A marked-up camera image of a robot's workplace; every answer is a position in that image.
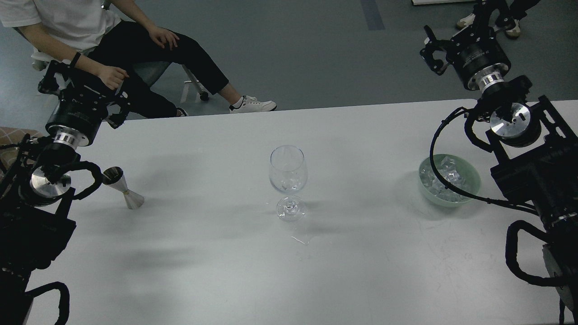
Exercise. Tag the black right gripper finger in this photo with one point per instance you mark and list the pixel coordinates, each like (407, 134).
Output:
(432, 45)
(484, 9)

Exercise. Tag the steel double jigger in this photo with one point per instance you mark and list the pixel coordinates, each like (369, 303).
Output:
(114, 177)

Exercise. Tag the green bowl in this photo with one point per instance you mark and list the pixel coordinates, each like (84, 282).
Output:
(465, 168)

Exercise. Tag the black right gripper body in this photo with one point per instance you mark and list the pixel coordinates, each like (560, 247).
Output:
(474, 51)

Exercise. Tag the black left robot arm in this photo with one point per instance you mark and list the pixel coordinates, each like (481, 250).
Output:
(38, 189)

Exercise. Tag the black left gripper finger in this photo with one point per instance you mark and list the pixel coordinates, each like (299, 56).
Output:
(121, 100)
(49, 84)

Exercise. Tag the clear wine glass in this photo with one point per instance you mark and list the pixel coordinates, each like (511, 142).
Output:
(288, 174)

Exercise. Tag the ice cubes pile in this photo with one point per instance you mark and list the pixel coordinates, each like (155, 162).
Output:
(447, 167)

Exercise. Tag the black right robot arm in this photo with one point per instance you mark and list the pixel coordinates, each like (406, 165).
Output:
(535, 148)

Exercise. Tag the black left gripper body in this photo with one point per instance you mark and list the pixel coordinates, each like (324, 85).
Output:
(79, 113)

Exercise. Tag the seated person in black trousers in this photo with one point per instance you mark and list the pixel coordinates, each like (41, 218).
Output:
(100, 43)

